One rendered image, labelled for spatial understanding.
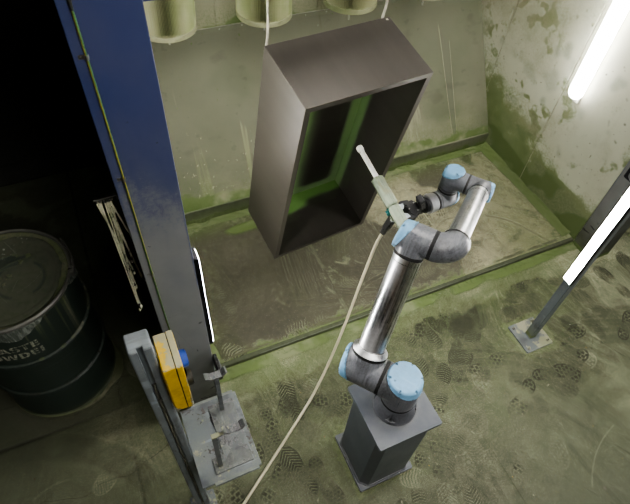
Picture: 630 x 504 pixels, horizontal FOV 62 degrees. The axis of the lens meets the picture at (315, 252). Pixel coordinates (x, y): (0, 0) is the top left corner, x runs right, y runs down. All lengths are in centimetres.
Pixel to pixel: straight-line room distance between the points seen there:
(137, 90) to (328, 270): 228
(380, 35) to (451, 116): 209
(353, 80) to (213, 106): 162
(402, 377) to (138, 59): 147
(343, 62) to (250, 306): 168
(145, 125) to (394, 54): 118
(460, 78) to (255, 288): 229
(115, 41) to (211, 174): 234
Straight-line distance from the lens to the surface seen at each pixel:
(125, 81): 143
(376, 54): 229
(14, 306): 257
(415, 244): 192
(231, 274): 344
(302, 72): 213
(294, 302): 331
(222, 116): 362
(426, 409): 243
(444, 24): 433
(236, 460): 211
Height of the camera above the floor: 281
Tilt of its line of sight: 51 degrees down
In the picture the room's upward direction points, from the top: 6 degrees clockwise
